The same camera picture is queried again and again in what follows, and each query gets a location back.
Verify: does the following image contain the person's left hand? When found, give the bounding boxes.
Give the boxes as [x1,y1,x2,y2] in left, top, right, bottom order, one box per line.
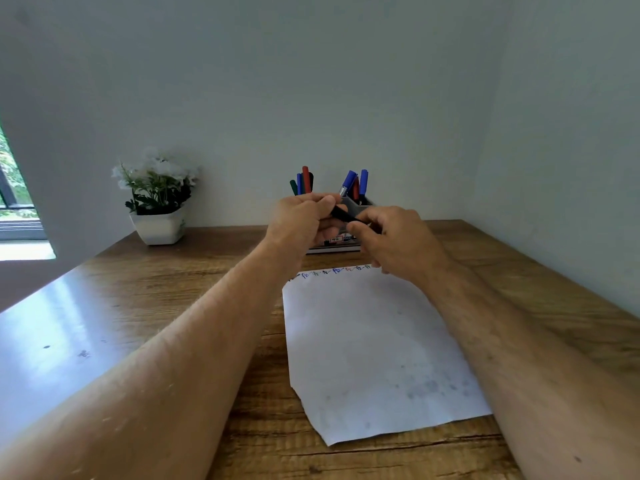
[262,193,349,271]

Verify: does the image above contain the grey window frame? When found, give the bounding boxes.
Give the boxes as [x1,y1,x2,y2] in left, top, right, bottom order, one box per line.
[0,124,49,241]

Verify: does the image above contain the green foliage outside window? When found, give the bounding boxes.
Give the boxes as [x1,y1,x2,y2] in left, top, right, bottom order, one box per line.
[0,127,37,219]

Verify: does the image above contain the grey white desk organizer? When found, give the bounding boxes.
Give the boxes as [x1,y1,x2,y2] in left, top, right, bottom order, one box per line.
[305,194,375,255]

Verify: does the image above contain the black slim marker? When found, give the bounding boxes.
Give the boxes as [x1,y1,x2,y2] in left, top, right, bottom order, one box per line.
[329,204,374,229]

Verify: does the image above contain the person's right forearm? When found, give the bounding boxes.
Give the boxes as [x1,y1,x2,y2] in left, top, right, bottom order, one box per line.
[422,264,640,480]

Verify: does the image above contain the white paper sheet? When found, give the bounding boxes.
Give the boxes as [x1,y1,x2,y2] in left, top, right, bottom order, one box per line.
[282,264,493,447]

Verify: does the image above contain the white potted flower plant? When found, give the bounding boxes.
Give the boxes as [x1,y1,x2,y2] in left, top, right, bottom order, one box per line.
[111,148,201,246]

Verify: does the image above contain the person's right hand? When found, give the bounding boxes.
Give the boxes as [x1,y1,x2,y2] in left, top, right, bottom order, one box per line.
[345,205,455,289]

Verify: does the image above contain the person's left forearm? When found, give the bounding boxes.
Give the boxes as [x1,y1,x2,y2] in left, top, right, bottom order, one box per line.
[0,244,301,480]

